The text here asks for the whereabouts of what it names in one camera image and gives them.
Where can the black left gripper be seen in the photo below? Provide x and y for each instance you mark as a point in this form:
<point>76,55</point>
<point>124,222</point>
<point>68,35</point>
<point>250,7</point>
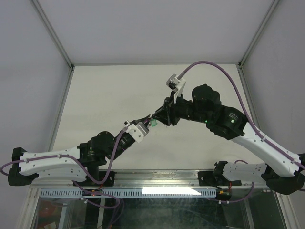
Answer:
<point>143,121</point>

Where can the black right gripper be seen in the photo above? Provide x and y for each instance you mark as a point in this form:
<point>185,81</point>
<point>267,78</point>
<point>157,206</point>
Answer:
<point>162,114</point>

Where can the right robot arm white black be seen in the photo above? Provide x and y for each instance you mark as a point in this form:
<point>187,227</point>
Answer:
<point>278,172</point>

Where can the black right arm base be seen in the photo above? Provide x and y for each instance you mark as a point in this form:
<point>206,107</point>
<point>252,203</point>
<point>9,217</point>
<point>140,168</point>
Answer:
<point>209,179</point>

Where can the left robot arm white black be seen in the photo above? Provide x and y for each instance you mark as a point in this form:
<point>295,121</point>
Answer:
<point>87,161</point>

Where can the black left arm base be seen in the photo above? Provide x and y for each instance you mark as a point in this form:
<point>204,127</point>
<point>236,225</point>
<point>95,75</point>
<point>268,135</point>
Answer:
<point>98,175</point>

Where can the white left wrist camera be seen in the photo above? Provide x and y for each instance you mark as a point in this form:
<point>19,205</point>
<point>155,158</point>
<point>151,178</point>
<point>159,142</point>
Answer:
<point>138,137</point>

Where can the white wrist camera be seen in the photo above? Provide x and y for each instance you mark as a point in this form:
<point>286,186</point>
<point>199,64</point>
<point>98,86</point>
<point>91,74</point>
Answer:
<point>138,137</point>
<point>176,83</point>

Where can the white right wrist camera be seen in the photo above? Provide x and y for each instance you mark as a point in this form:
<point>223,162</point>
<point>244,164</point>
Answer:
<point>176,83</point>

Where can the aluminium mounting rail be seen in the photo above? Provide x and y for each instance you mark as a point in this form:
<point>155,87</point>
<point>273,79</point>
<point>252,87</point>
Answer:
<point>189,178</point>

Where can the white slotted cable duct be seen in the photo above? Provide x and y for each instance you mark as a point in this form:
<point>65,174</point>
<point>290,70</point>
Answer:
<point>145,192</point>

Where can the right aluminium frame post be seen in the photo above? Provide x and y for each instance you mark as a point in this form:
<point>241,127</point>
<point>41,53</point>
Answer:
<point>247,54</point>

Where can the aluminium frame post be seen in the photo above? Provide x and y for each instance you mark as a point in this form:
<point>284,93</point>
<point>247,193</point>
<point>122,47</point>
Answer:
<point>247,54</point>
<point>60,48</point>

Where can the left aluminium frame post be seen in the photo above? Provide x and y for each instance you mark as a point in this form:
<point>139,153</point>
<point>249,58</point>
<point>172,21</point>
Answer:
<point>60,48</point>

